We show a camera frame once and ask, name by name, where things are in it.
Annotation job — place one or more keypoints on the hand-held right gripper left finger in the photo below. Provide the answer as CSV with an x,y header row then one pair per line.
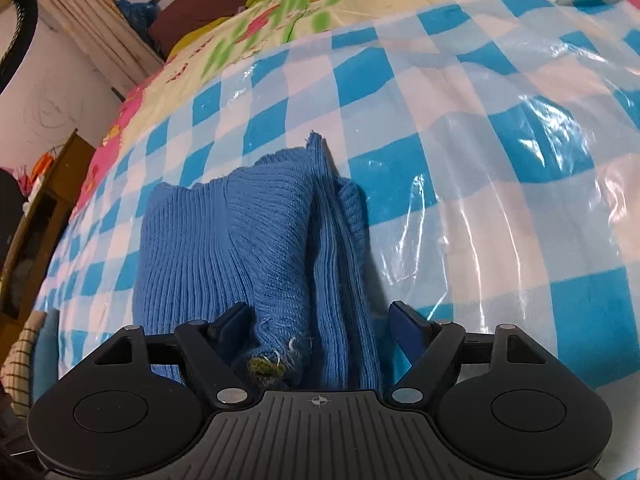
x,y
231,327

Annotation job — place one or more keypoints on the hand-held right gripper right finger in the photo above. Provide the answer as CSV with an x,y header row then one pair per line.
x,y
407,330

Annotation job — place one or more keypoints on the blue knitted sweater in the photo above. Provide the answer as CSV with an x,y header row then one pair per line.
x,y
250,240

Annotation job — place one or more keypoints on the blue checked plastic sheet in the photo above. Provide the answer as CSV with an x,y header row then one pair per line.
x,y
475,160

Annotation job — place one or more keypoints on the teal cloth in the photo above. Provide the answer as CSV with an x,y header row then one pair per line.
x,y
47,345

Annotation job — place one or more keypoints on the white plaid cloth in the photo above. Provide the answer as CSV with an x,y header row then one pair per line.
x,y
22,360

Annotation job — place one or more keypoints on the wooden nightstand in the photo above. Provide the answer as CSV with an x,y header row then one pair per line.
x,y
45,220

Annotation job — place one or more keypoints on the orange item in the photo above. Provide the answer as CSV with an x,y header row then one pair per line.
x,y
41,165

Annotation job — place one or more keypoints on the pink cloth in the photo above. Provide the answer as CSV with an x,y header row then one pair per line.
x,y
21,180

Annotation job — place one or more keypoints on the blue plastic bag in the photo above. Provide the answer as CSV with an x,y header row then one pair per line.
x,y
140,15

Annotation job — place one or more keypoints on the beige curtain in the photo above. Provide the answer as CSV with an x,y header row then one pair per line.
x,y
90,15

